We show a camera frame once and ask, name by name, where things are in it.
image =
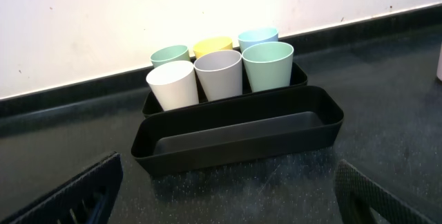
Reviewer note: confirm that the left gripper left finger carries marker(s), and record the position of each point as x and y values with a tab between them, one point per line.
69	196

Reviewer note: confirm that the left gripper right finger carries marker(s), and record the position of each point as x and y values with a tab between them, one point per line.
366	200

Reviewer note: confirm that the black tray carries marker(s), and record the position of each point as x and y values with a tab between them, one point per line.
241	155
299	77

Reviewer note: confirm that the white cup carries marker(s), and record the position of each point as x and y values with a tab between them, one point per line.
174	89

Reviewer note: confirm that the green cup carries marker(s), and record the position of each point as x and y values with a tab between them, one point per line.
269	72
165	56

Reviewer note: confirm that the grey cup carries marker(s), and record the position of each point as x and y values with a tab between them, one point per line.
221	82

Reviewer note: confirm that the blue cup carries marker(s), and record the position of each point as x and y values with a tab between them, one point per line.
255	37

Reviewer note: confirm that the yellow cup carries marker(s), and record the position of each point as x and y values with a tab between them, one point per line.
210	46

